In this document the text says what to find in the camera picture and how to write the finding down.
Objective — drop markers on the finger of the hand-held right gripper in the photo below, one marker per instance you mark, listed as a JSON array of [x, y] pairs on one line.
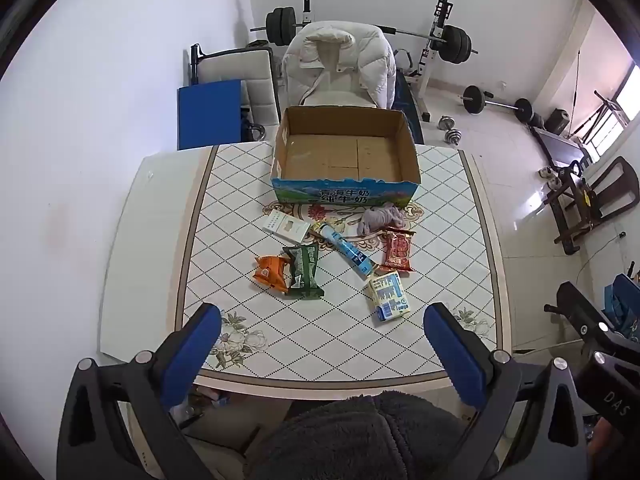
[[625, 290], [577, 305]]

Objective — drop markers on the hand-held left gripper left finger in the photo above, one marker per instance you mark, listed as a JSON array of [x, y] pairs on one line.
[[192, 355]]

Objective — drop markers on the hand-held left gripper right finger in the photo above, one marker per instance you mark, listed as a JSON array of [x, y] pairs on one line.
[[457, 355]]

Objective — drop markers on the white and blue carton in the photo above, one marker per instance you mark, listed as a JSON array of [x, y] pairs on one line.
[[389, 296]]

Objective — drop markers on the orange snack packet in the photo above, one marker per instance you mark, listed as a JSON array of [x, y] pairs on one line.
[[270, 274]]

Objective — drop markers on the red snack packet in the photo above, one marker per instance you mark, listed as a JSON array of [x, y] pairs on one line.
[[398, 251]]

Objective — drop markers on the green snack packet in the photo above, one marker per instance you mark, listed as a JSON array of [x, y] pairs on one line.
[[305, 270]]

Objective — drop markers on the long blue tube packet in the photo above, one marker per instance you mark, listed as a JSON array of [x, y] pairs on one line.
[[350, 252]]

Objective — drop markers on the white packet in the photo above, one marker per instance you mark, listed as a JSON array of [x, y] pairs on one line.
[[286, 226]]

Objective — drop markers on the grey purple cloth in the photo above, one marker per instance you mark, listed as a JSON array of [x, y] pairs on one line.
[[377, 217]]

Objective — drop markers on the cardboard box with blue print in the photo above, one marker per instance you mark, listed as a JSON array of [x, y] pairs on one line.
[[345, 152]]

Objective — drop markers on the person's right hand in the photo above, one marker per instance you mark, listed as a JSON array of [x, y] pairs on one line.
[[601, 437]]

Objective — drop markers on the dark wooden chair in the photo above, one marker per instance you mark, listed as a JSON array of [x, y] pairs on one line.
[[570, 240]]

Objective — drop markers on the black kettlebell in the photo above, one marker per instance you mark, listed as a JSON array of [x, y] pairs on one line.
[[575, 167]]

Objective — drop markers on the white shoes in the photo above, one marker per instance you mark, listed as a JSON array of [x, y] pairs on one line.
[[548, 174]]

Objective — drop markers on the dark treadmill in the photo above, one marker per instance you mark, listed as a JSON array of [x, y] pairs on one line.
[[557, 145]]

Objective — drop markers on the black metal stand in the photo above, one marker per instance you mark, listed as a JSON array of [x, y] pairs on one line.
[[607, 110]]

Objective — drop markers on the black box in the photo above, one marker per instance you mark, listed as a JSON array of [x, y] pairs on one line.
[[556, 121]]

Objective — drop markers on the black weight plates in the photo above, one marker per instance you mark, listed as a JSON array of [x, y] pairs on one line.
[[537, 119]]

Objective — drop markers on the window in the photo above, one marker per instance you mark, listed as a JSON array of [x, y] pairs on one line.
[[627, 95]]

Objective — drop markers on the chrome dumbbell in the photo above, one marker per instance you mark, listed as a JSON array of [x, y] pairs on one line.
[[445, 122], [453, 137]]

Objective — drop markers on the short barbell with black plates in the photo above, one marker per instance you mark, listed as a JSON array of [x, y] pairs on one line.
[[472, 99]]

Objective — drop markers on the dark blue object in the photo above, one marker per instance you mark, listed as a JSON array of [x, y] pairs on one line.
[[248, 127]]

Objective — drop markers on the blue board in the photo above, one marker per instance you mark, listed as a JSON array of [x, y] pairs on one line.
[[210, 115]]

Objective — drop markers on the white puffer jacket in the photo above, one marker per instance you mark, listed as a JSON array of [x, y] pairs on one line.
[[375, 65]]

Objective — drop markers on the long barbell with black plates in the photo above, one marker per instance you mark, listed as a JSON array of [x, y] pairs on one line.
[[280, 25]]

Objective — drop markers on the white chair with black frame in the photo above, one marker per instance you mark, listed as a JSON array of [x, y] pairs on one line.
[[235, 67]]

